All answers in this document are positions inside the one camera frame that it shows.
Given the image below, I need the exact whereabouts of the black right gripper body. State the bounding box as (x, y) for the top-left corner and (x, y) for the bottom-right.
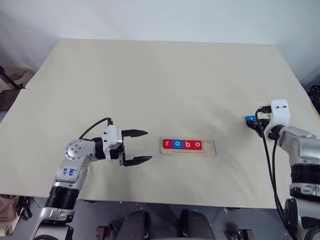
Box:
(255, 105), (273, 129)

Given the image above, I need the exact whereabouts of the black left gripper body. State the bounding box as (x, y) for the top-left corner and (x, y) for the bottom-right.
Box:
(109, 130), (129, 167)

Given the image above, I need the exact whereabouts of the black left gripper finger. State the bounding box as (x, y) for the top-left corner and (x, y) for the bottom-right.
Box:
(119, 155), (154, 168)
(121, 129), (149, 139)

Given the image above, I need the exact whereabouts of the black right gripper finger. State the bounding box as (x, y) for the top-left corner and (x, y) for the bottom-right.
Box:
(245, 119), (263, 137)

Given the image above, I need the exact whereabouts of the wooden letter tray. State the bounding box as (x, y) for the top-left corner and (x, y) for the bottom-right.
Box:
(160, 138), (217, 158)

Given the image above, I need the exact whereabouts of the black equipment beside table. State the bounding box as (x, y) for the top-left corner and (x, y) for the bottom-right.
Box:
(307, 84), (320, 104)

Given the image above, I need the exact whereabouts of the dark rounded shape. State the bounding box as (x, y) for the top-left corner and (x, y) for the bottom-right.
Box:
(120, 209), (151, 240)
(178, 209), (216, 240)

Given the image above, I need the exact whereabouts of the beige round object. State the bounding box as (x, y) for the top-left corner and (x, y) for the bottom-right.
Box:
(11, 67), (33, 83)

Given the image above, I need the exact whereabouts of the brown bag under table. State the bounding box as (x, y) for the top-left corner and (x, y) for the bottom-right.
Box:
(0, 194), (20, 234)

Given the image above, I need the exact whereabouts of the black metal stand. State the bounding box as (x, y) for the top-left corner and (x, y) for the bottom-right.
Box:
(0, 65), (28, 91)

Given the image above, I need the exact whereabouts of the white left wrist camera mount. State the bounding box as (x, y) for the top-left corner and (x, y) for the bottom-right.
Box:
(101, 124), (125, 161)

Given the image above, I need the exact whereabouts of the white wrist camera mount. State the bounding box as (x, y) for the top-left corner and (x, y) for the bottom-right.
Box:
(101, 124), (125, 161)
(264, 99), (291, 136)

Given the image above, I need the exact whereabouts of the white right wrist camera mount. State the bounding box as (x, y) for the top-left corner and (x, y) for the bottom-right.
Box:
(264, 99), (291, 136)

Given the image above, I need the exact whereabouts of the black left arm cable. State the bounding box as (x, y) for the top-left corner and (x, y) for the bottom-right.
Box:
(79, 117), (114, 140)

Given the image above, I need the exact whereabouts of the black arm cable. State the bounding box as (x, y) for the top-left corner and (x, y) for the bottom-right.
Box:
(79, 117), (114, 140)
(254, 106), (300, 240)

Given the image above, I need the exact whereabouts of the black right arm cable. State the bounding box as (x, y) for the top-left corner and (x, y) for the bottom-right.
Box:
(254, 106), (300, 240)

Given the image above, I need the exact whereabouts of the brown rusty bracket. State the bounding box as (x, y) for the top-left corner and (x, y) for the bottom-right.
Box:
(95, 223), (114, 240)

